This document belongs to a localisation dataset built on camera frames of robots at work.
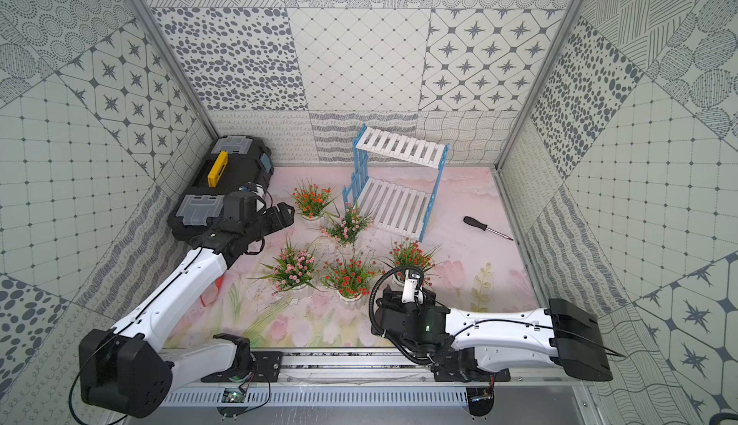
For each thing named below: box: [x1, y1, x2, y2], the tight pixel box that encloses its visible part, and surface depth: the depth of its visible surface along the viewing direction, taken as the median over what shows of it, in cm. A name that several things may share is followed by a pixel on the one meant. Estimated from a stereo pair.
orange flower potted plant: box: [292, 183, 332, 220], surface depth 96 cm
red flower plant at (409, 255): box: [389, 237, 432, 269], surface depth 81 cm
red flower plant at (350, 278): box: [318, 258, 386, 298], surface depth 78 cm
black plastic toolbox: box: [167, 134, 275, 243], surface depth 91 cm
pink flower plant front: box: [246, 233, 320, 302], surface depth 79 cm
